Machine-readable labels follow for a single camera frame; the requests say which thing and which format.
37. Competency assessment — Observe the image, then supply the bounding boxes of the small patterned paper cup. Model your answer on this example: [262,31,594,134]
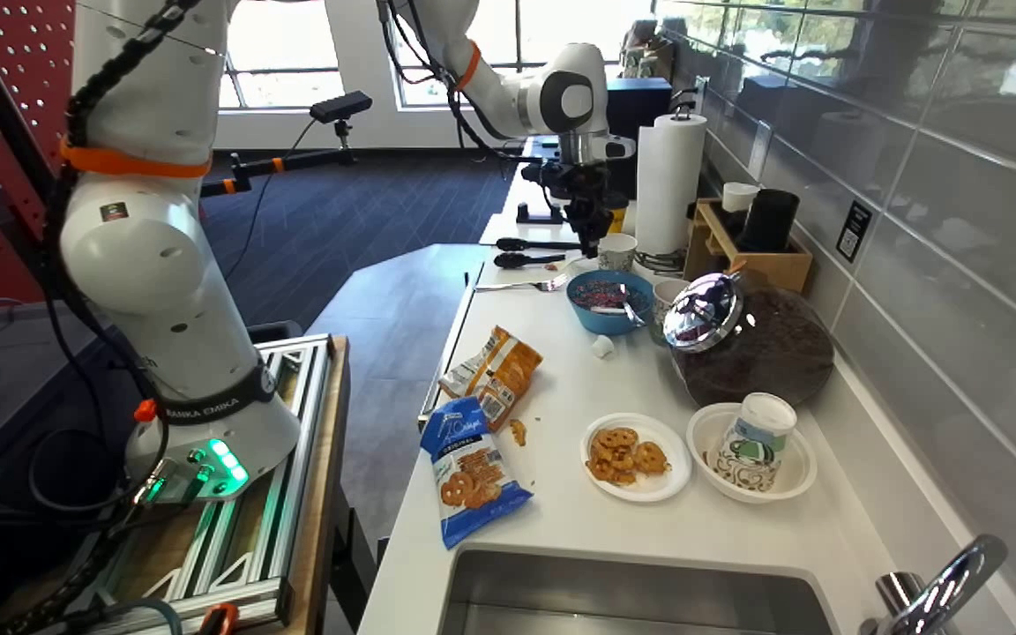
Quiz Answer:
[595,231,638,268]

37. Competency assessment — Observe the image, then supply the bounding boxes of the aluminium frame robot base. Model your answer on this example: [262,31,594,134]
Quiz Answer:
[0,336,373,635]

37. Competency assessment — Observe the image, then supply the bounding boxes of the white bowl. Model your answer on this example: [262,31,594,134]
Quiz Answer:
[683,402,819,504]

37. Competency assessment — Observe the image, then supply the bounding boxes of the dark brown towel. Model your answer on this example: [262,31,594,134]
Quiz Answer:
[664,276,832,405]

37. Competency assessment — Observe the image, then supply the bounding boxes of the wooden organizer box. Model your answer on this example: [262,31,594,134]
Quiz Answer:
[683,201,812,291]

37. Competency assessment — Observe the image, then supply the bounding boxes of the black coffee machine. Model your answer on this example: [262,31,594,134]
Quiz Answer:
[608,78,670,209]

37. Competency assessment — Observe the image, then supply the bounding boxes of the patterned paper cup lying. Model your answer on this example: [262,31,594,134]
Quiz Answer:
[723,392,797,489]

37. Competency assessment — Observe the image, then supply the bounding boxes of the blue snack bag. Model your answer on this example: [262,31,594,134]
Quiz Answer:
[421,398,531,551]

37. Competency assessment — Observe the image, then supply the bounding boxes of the black tongs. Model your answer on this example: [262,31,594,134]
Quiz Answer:
[493,237,572,268]

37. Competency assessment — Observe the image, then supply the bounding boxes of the chrome faucet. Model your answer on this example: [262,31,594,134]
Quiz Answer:
[856,531,1008,635]

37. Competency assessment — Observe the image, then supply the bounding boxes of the black phone stand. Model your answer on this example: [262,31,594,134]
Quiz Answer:
[514,205,563,226]

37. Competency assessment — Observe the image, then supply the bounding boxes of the black camera on tripod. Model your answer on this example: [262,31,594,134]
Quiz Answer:
[201,91,373,197]

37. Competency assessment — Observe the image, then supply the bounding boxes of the orange snack bag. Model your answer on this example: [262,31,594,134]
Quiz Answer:
[442,328,543,426]

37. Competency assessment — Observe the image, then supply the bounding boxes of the blue bowl with beads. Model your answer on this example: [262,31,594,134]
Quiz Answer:
[563,268,651,336]

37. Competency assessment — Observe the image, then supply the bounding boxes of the white plate with pretzels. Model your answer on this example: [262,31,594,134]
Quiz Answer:
[583,413,691,504]

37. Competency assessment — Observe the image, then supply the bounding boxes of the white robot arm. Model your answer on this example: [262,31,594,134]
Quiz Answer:
[48,0,630,502]

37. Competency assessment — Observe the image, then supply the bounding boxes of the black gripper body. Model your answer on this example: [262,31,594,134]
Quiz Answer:
[537,134,635,229]

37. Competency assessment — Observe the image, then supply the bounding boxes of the black cup in organizer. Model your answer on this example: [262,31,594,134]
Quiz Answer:
[741,189,802,249]

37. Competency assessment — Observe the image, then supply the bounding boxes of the white paper towel roll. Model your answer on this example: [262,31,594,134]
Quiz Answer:
[635,110,705,254]

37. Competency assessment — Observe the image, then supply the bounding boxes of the steel sink basin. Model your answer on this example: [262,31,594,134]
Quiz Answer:
[437,551,837,635]

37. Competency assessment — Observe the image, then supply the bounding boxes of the white plastic spoon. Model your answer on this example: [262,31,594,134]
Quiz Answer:
[468,276,568,297]

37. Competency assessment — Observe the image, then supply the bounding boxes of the black wall outlet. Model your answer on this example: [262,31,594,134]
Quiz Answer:
[837,201,872,261]

